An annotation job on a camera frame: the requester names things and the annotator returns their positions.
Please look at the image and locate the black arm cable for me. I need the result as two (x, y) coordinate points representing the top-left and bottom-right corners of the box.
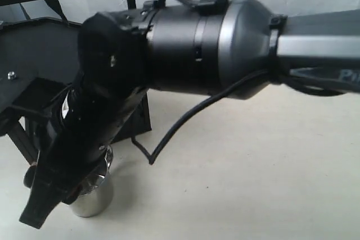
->
(130, 68), (338, 165)

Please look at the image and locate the stainless steel mug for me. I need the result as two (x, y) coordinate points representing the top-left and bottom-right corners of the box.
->
(68, 146), (114, 218)

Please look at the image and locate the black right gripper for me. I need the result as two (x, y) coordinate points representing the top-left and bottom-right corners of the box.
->
(19, 73), (146, 228)

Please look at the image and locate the black two-tier rack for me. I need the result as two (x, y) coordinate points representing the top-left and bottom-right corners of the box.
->
(1, 0), (136, 164)

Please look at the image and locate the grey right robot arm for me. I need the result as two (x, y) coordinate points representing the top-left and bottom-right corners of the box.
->
(19, 0), (359, 229)

